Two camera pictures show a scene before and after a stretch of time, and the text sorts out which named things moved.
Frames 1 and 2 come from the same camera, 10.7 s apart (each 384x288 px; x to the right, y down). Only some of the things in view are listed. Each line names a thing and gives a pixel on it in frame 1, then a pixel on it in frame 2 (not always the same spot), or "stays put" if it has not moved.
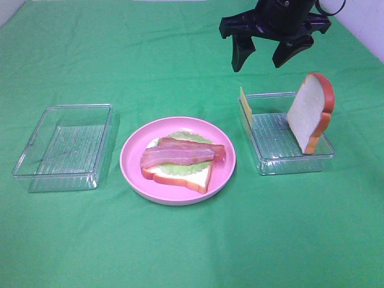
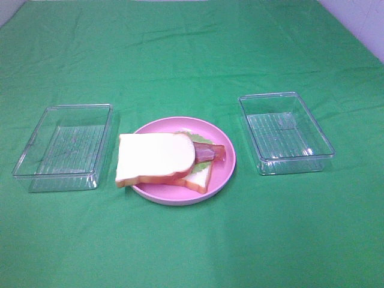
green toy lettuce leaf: [188, 170] to [197, 138]
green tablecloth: [158, 59] stays put
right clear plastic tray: [272, 140] stays put
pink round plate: [165, 192] stays put
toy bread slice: [199, 180] stays put
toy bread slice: [309, 113] to [153, 157]
